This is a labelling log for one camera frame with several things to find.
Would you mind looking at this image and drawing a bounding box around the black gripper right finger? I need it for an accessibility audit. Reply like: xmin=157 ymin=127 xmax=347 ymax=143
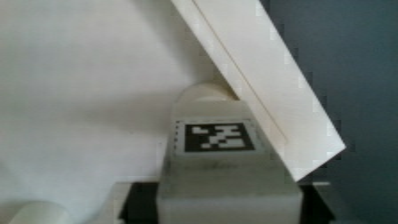
xmin=301 ymin=183 xmax=338 ymax=224

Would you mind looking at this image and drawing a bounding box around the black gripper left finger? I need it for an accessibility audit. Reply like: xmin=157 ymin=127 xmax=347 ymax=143
xmin=119 ymin=182 xmax=159 ymax=224

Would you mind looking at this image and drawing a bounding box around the white table leg with tag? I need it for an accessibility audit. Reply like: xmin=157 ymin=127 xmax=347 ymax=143
xmin=157 ymin=82 xmax=304 ymax=224

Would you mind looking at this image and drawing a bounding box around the white square tabletop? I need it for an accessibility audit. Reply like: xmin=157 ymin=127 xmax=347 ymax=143
xmin=0 ymin=0 xmax=345 ymax=224

